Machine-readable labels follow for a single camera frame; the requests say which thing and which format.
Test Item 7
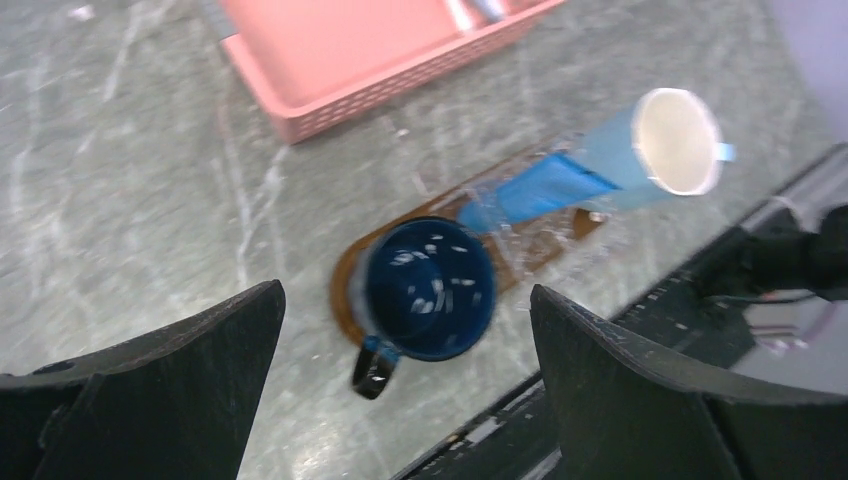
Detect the dark navy mug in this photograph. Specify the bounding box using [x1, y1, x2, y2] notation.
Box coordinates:
[344, 216, 497, 400]

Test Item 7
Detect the white and light-blue mug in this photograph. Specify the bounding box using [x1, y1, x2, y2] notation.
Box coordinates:
[572, 88, 736, 213]

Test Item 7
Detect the blue toothpaste tube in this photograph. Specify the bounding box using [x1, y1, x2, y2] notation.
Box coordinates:
[458, 153, 618, 233]

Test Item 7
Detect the pink perforated plastic basket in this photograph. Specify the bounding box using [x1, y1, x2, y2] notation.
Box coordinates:
[219, 0, 559, 144]

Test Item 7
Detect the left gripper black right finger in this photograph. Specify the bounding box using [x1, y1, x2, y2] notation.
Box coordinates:
[530, 285, 847, 479]

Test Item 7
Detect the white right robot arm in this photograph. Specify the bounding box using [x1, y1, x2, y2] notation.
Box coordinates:
[696, 204, 847, 305]

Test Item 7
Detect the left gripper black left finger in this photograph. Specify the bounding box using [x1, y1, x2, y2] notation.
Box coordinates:
[1, 280, 286, 479]

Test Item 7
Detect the white toothbrush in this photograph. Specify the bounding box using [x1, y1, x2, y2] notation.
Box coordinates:
[444, 0, 474, 34]

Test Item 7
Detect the pale grey toothbrush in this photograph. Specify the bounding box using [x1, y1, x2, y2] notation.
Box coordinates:
[471, 0, 508, 23]

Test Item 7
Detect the oval wooden tray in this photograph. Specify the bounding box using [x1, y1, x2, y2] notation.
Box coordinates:
[329, 148, 607, 349]

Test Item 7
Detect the clear textured glass dish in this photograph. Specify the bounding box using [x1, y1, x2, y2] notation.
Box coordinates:
[460, 134, 606, 289]

